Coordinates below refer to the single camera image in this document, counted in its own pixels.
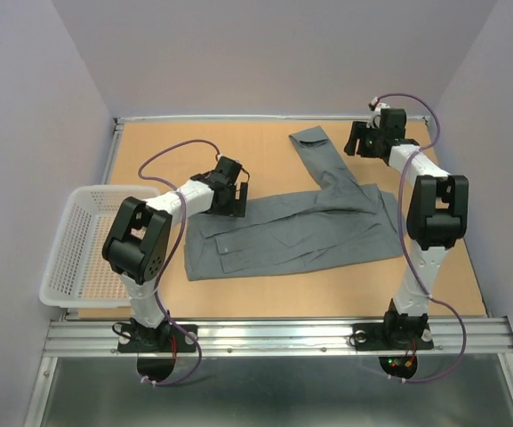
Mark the white plastic basket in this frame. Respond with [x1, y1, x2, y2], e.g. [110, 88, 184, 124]
[39, 185, 160, 309]

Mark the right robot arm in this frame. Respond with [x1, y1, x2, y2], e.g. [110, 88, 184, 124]
[344, 101, 469, 351]

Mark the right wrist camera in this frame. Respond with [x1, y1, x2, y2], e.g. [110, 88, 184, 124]
[367, 97, 390, 128]

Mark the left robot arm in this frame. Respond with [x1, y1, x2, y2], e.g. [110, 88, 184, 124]
[101, 155, 248, 354]

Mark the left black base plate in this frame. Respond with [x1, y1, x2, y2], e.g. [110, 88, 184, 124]
[112, 321, 196, 354]

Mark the grey long sleeve shirt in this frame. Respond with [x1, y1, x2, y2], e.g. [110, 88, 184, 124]
[184, 126, 403, 281]

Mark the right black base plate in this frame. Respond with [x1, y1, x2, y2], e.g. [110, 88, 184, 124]
[349, 322, 434, 351]

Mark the aluminium mounting rail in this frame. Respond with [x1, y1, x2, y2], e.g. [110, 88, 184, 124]
[43, 318, 513, 359]

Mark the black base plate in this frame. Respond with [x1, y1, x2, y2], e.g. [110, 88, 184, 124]
[112, 321, 196, 354]
[349, 322, 434, 351]

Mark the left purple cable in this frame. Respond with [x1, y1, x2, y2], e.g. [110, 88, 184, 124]
[138, 140, 203, 387]

